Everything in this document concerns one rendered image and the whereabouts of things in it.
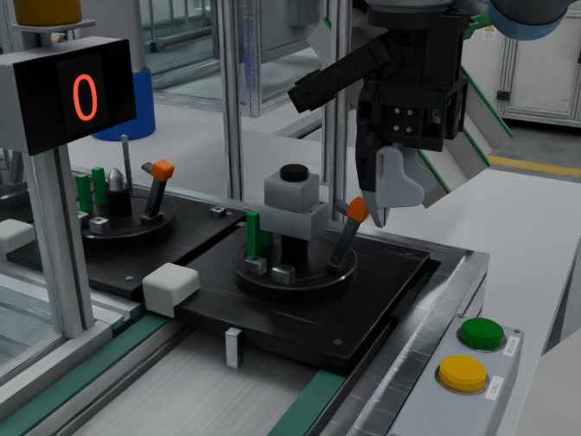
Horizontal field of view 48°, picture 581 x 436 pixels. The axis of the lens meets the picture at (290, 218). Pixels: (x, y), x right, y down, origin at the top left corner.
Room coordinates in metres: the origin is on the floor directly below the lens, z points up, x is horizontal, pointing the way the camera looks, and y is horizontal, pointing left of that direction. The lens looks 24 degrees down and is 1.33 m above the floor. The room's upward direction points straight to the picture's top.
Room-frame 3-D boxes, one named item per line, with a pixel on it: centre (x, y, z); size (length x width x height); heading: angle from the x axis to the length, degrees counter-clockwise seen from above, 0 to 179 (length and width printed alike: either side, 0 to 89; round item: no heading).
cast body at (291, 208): (0.66, 0.00, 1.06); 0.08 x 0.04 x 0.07; 61
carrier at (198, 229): (0.78, 0.22, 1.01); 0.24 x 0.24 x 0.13; 61
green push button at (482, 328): (0.54, -0.19, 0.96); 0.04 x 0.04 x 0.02
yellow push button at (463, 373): (0.48, -0.15, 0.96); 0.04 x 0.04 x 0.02
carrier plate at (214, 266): (0.65, 0.00, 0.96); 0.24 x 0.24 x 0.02; 61
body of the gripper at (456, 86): (0.60, -0.11, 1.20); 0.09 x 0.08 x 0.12; 61
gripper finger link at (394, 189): (0.58, -0.10, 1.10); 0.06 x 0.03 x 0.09; 61
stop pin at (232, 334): (0.54, 0.06, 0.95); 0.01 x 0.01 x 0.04; 61
